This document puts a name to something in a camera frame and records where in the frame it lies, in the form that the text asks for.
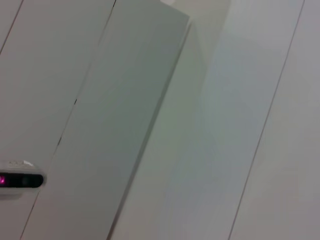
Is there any white depth camera bar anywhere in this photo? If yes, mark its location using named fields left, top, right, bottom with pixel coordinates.
left=0, top=159, right=47, bottom=201

